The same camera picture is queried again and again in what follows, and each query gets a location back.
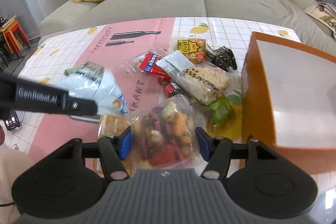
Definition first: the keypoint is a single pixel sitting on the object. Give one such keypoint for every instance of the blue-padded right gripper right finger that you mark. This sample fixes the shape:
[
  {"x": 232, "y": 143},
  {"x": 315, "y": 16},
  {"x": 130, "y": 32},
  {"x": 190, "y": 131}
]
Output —
[{"x": 216, "y": 152}]

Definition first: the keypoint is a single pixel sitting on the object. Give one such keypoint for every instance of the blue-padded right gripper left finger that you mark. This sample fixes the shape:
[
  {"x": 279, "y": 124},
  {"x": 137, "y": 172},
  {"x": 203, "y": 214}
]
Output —
[{"x": 113, "y": 150}]

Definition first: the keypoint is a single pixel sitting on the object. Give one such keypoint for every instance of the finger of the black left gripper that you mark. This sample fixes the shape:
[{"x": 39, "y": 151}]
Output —
[{"x": 24, "y": 95}]

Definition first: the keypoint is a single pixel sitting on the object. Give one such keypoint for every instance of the mixed dried fruit bag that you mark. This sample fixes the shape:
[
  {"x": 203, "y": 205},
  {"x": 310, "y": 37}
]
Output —
[{"x": 163, "y": 137}]

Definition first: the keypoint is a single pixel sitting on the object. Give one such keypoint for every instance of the rice puff bar pack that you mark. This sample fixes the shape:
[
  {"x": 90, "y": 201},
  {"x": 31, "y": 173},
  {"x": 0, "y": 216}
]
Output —
[{"x": 205, "y": 81}]

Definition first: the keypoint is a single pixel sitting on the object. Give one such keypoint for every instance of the blue white snack bag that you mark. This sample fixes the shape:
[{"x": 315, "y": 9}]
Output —
[{"x": 94, "y": 82}]

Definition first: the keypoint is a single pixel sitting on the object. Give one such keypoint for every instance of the dark green black snack pack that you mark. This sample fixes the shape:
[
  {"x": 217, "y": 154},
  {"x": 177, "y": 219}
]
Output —
[{"x": 222, "y": 57}]

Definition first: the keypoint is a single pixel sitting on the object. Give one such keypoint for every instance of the red snack packet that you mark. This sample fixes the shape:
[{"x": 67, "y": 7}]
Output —
[{"x": 145, "y": 65}]

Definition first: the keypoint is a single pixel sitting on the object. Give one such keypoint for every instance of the yellow label cracker pack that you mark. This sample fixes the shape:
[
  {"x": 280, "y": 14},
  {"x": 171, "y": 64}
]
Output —
[{"x": 194, "y": 49}]

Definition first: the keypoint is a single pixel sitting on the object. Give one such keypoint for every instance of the tan small snack pack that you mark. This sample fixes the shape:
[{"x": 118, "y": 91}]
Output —
[{"x": 112, "y": 126}]

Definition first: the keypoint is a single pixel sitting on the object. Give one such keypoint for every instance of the red orange stool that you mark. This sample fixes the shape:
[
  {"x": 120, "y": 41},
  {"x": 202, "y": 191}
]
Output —
[{"x": 15, "y": 37}]

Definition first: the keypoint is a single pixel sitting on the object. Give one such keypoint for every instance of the orange cardboard box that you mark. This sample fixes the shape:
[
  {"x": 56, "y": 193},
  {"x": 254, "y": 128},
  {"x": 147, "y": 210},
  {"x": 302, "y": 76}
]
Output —
[{"x": 289, "y": 101}]

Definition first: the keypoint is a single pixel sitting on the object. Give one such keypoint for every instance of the pink lemon tablecloth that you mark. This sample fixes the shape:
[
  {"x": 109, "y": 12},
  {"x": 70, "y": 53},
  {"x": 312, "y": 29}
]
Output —
[{"x": 110, "y": 46}]

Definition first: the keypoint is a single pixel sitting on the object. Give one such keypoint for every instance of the grey beige sofa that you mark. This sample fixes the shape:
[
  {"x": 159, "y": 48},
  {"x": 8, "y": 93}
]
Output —
[{"x": 74, "y": 15}]

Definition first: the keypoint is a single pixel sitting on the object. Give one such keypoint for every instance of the stack of magazines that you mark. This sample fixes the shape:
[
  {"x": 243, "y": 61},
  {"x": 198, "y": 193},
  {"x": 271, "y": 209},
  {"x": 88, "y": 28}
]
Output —
[{"x": 324, "y": 13}]

